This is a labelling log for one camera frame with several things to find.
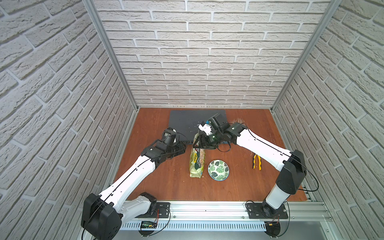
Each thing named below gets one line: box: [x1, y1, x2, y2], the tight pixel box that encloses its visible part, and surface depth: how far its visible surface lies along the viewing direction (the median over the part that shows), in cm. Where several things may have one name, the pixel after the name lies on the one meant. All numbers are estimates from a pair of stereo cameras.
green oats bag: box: [189, 132, 206, 179], surface depth 81 cm
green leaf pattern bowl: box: [208, 159, 230, 181], surface depth 87 cm
